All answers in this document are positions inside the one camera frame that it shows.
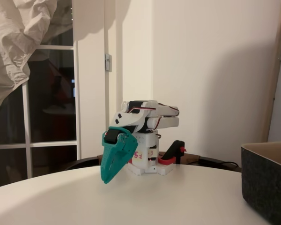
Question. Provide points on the teal gripper black servo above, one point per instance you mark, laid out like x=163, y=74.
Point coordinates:
x=112, y=146

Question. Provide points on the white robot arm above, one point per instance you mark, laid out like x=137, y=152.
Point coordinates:
x=159, y=117

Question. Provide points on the dark grey felt box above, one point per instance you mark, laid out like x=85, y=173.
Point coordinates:
x=264, y=182

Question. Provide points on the dark brown chair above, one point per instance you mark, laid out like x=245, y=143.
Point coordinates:
x=84, y=161

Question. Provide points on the black clamp red pad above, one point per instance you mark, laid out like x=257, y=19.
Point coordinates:
x=174, y=151

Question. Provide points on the white glazed door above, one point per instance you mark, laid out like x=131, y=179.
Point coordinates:
x=91, y=93

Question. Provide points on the silver door hinge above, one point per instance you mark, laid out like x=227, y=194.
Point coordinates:
x=108, y=62

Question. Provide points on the beige crumpled curtain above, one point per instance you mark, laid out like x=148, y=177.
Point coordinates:
x=14, y=47

